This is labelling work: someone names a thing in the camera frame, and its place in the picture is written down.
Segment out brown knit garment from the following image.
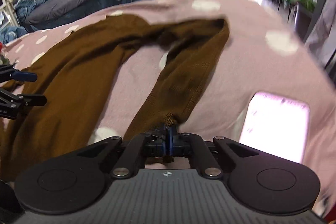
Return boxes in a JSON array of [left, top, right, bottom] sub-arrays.
[[1, 14, 230, 181]]

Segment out pile of colourful clothes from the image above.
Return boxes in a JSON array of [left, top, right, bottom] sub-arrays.
[[0, 43, 10, 65]]

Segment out white smartphone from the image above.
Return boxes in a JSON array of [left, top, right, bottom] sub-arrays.
[[239, 92, 310, 163]]

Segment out grey and blue sofa bed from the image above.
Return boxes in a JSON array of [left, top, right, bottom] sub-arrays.
[[15, 0, 161, 33]]

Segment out pink polka dot bedsheet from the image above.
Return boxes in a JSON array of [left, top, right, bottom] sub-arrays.
[[5, 0, 335, 203]]

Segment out pink hanging cloth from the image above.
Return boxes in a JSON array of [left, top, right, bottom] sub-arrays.
[[306, 0, 335, 67]]

